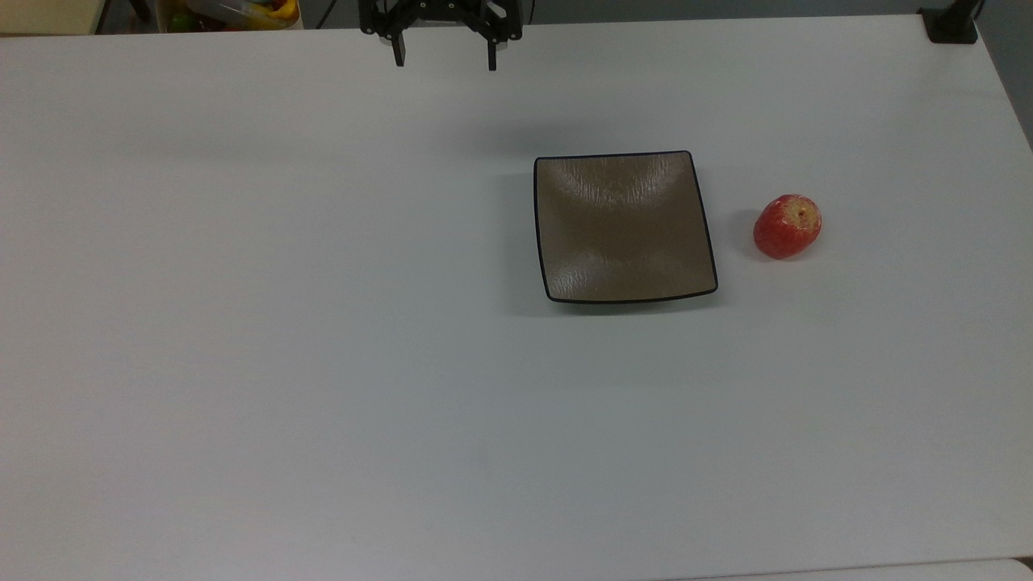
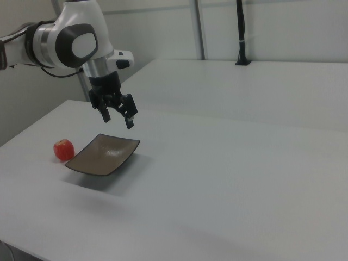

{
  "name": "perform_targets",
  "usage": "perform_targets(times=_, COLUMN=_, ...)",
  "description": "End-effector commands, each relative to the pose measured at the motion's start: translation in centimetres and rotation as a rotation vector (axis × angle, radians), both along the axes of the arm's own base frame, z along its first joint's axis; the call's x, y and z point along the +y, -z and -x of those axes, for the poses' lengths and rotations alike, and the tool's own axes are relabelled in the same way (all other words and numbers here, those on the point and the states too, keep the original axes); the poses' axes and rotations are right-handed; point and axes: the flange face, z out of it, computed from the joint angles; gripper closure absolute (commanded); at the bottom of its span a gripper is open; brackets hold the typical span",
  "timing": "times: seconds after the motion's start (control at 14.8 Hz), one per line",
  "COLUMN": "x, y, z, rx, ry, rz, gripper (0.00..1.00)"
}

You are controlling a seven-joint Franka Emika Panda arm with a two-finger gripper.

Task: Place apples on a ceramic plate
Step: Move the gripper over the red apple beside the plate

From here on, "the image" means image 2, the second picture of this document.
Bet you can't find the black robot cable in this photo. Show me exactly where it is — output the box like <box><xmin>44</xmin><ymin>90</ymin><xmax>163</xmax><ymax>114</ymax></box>
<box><xmin>40</xmin><ymin>66</ymin><xmax>84</xmax><ymax>79</ymax></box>

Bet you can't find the black pole with base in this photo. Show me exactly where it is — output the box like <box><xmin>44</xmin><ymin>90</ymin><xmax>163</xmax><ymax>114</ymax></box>
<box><xmin>234</xmin><ymin>0</ymin><xmax>252</xmax><ymax>67</ymax></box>

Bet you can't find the white cable tie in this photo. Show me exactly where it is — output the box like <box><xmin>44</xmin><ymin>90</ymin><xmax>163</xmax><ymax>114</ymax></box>
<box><xmin>238</xmin><ymin>34</ymin><xmax>258</xmax><ymax>44</ymax></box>

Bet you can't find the red apple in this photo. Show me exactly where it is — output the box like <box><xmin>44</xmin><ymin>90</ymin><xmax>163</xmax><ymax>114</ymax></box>
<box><xmin>53</xmin><ymin>138</ymin><xmax>75</xmax><ymax>161</ymax></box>

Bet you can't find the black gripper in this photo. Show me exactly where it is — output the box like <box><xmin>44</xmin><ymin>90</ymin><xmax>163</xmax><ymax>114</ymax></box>
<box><xmin>88</xmin><ymin>70</ymin><xmax>139</xmax><ymax>129</ymax></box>

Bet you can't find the grey metal partition post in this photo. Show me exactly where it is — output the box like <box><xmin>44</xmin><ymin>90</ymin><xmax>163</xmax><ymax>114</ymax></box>
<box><xmin>189</xmin><ymin>0</ymin><xmax>207</xmax><ymax>60</ymax></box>
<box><xmin>78</xmin><ymin>72</ymin><xmax>92</xmax><ymax>103</ymax></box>

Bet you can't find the brown square ceramic plate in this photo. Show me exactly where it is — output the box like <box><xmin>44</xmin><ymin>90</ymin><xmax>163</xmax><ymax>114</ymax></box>
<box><xmin>64</xmin><ymin>133</ymin><xmax>141</xmax><ymax>177</ymax></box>

